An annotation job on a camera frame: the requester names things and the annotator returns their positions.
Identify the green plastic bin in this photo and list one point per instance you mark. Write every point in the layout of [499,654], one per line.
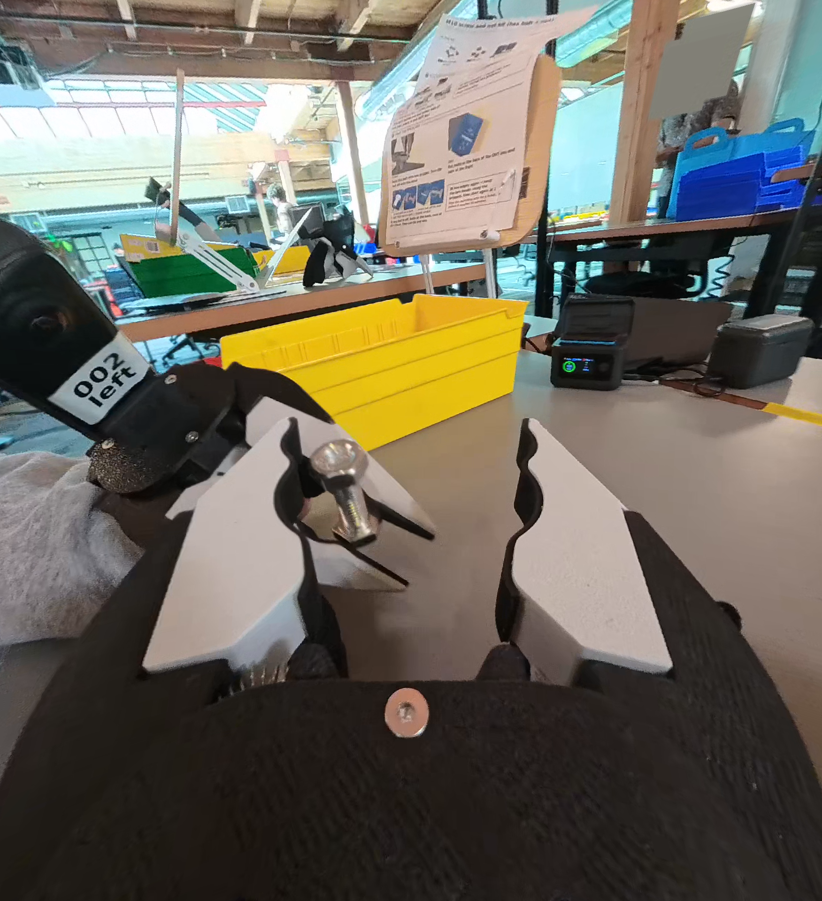
[185,274]

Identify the yellow tape strip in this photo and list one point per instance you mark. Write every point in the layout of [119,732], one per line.
[812,419]

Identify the stack of blue bins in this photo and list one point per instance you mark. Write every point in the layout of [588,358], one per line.
[735,176]

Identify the white hinged bracket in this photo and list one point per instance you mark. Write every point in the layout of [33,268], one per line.
[220,264]

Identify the white clipboard stand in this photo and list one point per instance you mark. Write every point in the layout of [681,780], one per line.
[427,271]

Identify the long wooden workbench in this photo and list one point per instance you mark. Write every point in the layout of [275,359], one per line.
[312,295]

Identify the black white tool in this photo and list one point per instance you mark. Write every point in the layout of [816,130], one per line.
[333,246]

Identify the silver hex bolt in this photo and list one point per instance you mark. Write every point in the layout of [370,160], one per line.
[344,486]

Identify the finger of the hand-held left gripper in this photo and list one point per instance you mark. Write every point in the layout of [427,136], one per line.
[393,496]
[354,567]

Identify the printed instruction sheet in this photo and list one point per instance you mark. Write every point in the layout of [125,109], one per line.
[453,127]

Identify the black label printer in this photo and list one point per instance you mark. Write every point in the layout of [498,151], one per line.
[587,331]

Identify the grey hard case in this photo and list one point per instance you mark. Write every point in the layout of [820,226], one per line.
[759,352]

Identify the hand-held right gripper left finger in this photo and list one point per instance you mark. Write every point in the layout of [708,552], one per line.
[235,549]

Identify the small yellow plastic bin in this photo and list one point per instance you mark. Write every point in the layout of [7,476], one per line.
[287,259]

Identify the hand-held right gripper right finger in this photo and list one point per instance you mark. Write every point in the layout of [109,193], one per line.
[580,563]

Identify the grey laptop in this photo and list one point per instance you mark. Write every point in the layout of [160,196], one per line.
[678,331]

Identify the labelled yellow plastic bin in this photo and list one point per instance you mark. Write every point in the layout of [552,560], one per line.
[147,246]

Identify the black frame workbench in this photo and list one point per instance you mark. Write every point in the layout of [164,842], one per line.
[664,226]

